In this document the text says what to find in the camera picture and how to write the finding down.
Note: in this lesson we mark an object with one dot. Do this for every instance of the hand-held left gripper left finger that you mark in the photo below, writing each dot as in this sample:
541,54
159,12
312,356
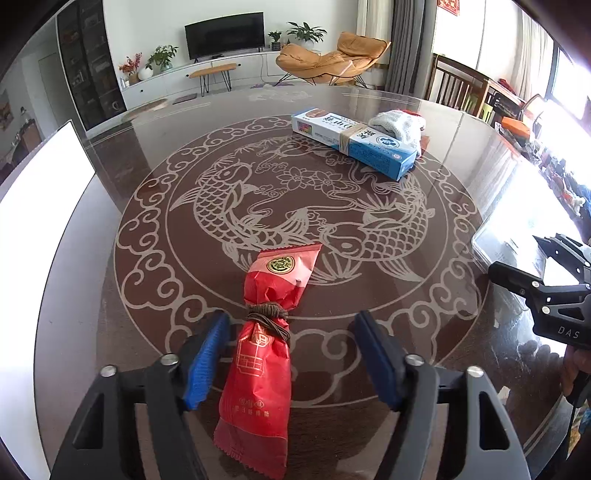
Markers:
203,364

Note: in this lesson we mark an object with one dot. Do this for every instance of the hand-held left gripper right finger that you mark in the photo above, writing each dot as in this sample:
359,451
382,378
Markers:
378,364

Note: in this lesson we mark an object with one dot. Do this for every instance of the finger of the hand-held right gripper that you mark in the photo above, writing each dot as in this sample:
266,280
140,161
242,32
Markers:
570,258
515,277

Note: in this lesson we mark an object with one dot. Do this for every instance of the clear plastic box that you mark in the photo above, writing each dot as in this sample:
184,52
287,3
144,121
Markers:
503,240

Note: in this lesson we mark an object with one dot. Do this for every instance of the red snack packet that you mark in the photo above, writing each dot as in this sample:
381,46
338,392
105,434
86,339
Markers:
258,383

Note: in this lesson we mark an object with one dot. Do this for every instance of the white storage container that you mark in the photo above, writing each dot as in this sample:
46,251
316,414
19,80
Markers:
37,221

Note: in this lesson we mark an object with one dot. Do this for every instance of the person's right hand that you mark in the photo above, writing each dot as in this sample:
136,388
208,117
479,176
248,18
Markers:
572,369

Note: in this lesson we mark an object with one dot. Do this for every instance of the pile of small desk clutter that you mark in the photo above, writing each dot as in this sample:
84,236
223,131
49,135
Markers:
563,175

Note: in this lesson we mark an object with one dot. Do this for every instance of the orange box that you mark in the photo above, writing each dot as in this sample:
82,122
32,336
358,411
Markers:
515,125

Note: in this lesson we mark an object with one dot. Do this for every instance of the wooden side table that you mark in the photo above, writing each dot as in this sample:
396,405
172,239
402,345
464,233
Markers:
505,94

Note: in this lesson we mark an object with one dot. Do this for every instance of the blue and white carton box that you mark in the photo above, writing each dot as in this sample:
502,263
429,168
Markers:
383,152

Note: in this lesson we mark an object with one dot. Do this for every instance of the white knitted glove orange cuff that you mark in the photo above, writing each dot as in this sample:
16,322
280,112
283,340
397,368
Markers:
397,127

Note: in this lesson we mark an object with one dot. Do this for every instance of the wooden slatted chair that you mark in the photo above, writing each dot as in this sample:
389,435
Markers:
455,83

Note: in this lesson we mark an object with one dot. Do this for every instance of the white curtain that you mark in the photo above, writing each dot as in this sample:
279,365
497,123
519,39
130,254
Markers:
531,50

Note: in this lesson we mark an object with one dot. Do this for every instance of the beige rubber band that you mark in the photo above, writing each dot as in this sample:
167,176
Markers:
355,131

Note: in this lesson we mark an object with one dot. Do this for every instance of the grey curtain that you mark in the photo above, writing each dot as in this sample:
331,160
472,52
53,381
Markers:
405,46

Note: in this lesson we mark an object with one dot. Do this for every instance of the white television cabinet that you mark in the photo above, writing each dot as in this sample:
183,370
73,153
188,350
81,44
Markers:
161,85

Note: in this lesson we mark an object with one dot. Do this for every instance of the orange lounge chair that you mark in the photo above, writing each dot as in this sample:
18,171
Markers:
323,62

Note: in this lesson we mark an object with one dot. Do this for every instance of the wooden bench black legs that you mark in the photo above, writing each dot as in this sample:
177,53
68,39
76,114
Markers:
212,70

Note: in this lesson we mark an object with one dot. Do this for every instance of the round white vase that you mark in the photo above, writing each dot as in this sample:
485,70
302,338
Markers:
145,73

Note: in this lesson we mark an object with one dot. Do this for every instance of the red flower arrangement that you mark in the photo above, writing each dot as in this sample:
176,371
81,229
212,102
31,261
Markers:
130,64

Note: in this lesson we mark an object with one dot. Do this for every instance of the bushy green potted plant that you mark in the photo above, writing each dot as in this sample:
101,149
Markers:
161,55

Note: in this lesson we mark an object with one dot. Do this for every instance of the large leafy potted plant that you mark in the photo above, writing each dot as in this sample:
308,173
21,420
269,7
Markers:
304,31

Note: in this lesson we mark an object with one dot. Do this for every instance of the dark glass display cabinet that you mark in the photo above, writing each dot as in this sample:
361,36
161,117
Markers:
90,60

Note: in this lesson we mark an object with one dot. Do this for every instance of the black flat television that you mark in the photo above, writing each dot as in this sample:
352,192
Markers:
224,36

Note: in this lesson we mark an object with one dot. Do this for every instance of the small potted plant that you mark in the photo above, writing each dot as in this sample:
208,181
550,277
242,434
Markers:
274,38

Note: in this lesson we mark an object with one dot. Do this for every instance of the red wall decoration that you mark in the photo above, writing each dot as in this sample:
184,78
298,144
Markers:
449,4

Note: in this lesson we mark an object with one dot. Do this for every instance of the framed wall painting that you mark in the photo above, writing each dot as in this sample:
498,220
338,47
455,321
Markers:
4,108

